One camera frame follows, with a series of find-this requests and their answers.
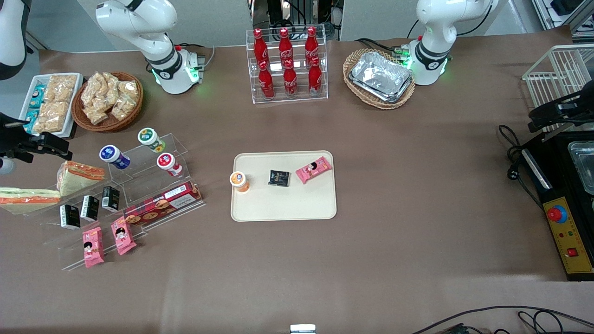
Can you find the pink snack packet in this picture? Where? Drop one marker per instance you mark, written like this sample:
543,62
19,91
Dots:
123,235
93,247
313,170

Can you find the clear bag of crackers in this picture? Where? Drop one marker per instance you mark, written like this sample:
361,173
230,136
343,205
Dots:
129,89
123,107
93,88
96,115
111,83

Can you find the clear acrylic bottle rack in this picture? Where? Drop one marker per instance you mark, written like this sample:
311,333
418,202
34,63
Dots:
301,97

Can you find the orange lid cup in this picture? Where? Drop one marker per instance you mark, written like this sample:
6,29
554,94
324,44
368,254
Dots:
239,181

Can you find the blue lid cup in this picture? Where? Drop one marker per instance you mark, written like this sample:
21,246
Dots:
113,156

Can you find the clear glass container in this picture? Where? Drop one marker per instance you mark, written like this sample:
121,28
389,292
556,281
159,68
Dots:
582,162

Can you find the red cookie box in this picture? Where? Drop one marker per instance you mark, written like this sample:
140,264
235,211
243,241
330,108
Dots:
162,204

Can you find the aluminium frame shelf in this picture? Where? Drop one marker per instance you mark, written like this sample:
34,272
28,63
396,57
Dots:
561,14

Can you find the triangle sandwich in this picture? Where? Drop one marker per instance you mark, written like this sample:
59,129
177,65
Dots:
79,176
28,200

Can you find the red cola bottle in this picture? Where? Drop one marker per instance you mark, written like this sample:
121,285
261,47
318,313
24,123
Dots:
266,83
311,45
315,80
285,46
290,82
260,46

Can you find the brown wicker basket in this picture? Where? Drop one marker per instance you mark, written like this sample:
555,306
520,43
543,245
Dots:
109,125

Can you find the rice cracker pack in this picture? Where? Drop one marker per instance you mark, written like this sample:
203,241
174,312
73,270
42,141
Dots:
60,87
48,125
54,111

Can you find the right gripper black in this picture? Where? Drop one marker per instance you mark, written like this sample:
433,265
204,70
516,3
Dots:
14,140

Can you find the small black carton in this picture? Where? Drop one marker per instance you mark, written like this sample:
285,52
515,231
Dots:
110,198
89,208
69,216

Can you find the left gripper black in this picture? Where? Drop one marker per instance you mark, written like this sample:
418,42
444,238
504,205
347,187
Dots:
569,108

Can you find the small black snack packet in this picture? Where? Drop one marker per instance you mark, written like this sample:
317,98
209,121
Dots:
279,178

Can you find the green lid cup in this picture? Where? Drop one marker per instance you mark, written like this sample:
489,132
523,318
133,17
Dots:
150,139

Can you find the aluminium foil tray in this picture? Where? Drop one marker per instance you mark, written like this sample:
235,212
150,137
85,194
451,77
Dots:
390,99
380,74

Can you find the white rectangular dish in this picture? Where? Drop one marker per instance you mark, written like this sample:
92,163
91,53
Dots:
76,99

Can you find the light wicker basket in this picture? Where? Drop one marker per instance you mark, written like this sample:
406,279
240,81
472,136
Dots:
378,105

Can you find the red emergency stop button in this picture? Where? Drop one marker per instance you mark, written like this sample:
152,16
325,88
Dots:
556,214

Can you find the clear acrylic stepped stand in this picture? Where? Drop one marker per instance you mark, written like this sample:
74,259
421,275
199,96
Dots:
144,174
51,236

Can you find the yellow control panel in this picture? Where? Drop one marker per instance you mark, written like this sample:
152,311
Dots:
575,236

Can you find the red lid cup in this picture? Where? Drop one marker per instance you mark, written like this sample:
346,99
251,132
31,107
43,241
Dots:
169,164

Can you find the teal snack packet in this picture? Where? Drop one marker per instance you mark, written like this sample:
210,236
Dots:
36,101
31,115
38,90
31,127

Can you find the beige plastic tray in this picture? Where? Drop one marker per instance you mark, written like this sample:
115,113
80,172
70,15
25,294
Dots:
283,204

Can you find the black machine housing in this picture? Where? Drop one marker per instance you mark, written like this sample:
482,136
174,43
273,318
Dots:
557,185

